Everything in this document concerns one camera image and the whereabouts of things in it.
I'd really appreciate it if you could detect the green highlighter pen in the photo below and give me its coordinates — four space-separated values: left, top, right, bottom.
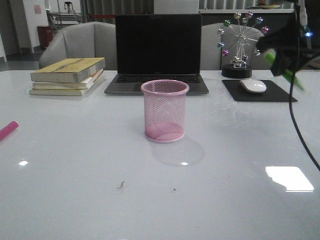
264 52 305 91

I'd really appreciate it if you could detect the ferris wheel desk ornament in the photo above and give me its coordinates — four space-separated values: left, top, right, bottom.
216 10 270 79

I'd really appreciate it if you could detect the grey laptop black screen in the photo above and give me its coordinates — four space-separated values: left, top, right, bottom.
104 13 209 96

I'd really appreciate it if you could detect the black mouse pad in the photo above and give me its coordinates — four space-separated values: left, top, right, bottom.
222 79 290 103

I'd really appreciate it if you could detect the yellow top book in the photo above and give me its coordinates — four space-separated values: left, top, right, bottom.
30 57 106 83

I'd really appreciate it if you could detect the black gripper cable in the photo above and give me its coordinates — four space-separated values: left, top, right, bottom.
288 0 320 173

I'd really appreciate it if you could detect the pink highlighter pen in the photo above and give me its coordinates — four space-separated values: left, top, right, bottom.
0 121 19 141

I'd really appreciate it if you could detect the white middle book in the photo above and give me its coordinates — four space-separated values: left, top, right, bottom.
32 69 104 90

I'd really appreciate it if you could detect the grey right armchair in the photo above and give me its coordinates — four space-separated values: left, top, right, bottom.
200 23 274 70

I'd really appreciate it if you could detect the pink mesh pen holder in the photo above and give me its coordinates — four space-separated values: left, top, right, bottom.
141 79 189 143

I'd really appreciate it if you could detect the pale bottom book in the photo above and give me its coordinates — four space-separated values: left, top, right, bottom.
28 80 99 96

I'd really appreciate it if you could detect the fruit bowl on counter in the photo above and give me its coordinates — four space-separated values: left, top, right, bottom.
257 0 280 10

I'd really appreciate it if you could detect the grey left armchair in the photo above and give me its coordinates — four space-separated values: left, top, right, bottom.
39 21 118 71

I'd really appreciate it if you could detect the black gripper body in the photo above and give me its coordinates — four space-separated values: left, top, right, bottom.
256 0 320 76

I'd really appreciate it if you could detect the red trash bin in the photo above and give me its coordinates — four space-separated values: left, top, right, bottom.
37 25 53 50

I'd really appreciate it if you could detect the white computer mouse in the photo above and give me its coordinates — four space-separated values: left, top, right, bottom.
239 79 267 94

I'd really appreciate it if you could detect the grey armchair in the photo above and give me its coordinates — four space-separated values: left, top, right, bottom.
200 23 274 70
39 21 118 71

